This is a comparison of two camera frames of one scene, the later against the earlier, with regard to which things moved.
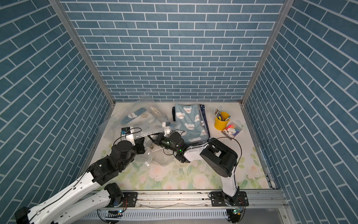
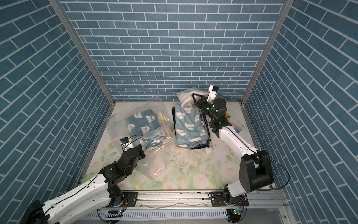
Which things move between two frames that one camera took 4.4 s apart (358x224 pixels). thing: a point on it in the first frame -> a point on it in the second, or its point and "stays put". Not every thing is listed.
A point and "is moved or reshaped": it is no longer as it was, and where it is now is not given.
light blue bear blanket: x=189 y=119 stays put
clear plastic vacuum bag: x=148 y=121 is moved or reshaped
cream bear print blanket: x=151 y=118 -> x=186 y=98
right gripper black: x=161 y=140 -> x=201 y=102
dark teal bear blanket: x=133 y=115 -> x=142 y=124
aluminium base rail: x=184 y=200 stays put
